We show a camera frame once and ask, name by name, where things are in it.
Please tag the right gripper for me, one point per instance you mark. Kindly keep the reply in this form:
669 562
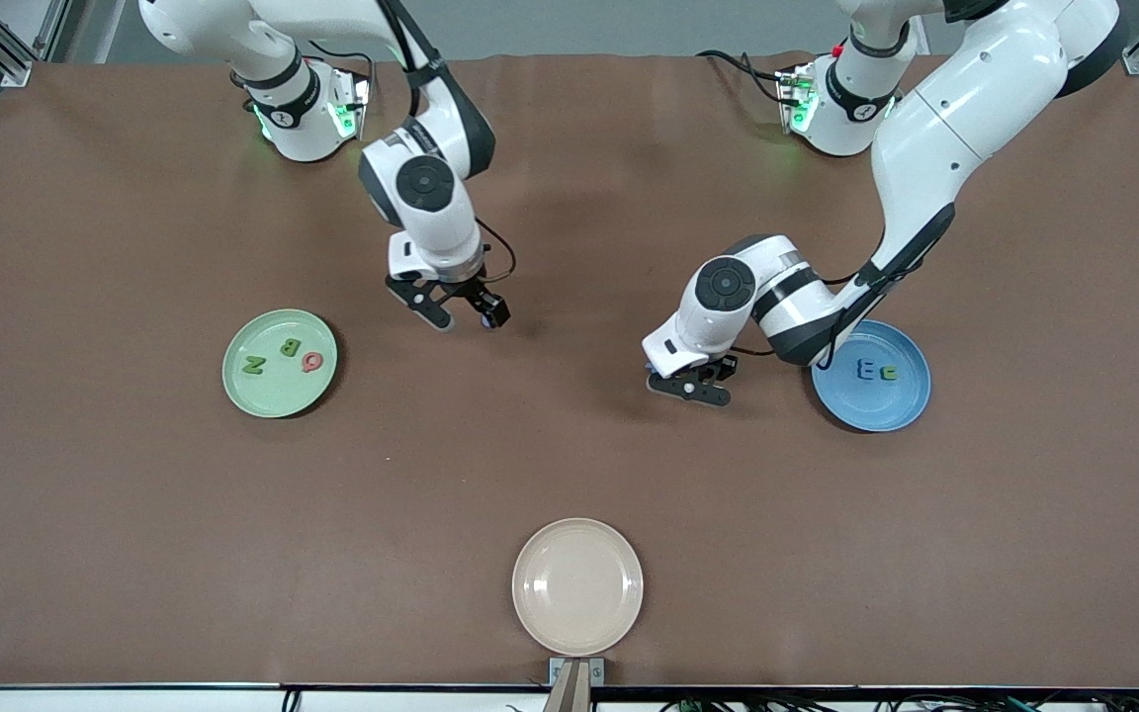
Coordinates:
474 292

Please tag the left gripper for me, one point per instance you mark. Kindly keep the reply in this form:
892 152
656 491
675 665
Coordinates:
725 368

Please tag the blue foam letter E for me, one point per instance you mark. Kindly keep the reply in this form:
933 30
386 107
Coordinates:
867 371

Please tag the red foam letter Q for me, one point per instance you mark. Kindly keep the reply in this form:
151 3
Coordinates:
306 362

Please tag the green foam letter B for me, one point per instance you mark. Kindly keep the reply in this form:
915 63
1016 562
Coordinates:
289 347

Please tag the green foam letter N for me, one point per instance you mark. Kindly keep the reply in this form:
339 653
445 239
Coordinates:
253 365

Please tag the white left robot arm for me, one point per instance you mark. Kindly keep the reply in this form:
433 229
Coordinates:
975 99

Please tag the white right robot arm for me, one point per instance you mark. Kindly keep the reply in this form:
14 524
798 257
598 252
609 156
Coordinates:
446 227

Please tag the brown table cover mat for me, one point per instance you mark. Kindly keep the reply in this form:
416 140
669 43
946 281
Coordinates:
569 198

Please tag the blue plate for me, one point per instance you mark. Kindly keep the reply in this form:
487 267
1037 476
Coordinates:
886 405

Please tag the light green plate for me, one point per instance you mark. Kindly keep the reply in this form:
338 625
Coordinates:
278 396

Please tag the silver base connector plate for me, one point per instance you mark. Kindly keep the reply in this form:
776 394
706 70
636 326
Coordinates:
357 99
789 94

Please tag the beige plate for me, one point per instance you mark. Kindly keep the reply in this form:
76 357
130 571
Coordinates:
577 586

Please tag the black table edge rail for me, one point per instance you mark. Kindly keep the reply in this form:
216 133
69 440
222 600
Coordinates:
827 689

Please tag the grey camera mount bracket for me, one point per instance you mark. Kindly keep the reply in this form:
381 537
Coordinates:
576 692

